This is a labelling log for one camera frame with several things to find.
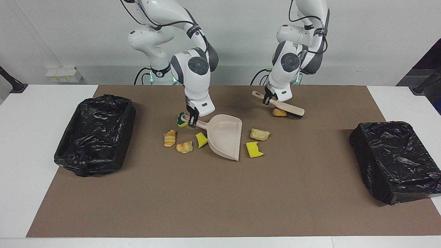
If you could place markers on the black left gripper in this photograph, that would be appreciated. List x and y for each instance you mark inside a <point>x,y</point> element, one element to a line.
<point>269,93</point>

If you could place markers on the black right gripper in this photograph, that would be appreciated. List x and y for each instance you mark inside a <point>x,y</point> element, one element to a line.
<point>192,111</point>

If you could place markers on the green and yellow sponge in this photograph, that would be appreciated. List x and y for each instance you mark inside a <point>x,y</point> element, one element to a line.
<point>181,120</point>

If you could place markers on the brown bread roll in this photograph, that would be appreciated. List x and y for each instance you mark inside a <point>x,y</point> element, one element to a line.
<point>279,112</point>

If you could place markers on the small yellow sponge wedge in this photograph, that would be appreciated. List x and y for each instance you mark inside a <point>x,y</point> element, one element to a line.
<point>201,139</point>

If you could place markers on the orange striped croissant piece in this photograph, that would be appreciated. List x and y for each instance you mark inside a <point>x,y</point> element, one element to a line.
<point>184,147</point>
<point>169,138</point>

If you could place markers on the beige hand brush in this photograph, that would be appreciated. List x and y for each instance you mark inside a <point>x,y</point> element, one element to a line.
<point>293,109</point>

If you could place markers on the pale bread chunk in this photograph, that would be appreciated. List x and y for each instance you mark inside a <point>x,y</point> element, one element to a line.
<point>259,134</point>

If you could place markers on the beige plastic dustpan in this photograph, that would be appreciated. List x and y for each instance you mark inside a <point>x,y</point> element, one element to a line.
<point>224,137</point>

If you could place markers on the notched yellow sponge piece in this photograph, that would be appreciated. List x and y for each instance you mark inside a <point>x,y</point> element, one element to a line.
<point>254,150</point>

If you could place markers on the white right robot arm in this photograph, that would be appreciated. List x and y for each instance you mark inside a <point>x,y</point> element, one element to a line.
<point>196,79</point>

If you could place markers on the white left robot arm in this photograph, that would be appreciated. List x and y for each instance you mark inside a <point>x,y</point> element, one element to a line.
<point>280,86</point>

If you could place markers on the black bag lined bin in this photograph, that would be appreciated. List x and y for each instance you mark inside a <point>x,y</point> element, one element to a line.
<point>396,155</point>
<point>93,137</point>

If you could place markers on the brown paper table mat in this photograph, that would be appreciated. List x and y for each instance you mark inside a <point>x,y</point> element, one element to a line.
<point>293,206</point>

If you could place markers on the black stand foot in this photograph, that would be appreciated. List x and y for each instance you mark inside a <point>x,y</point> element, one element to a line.
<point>13,84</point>
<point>423,86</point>

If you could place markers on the dark grey cabinet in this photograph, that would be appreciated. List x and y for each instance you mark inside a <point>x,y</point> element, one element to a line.
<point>430,62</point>

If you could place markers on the white wall socket box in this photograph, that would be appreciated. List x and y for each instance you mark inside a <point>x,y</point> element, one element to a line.
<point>63,75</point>

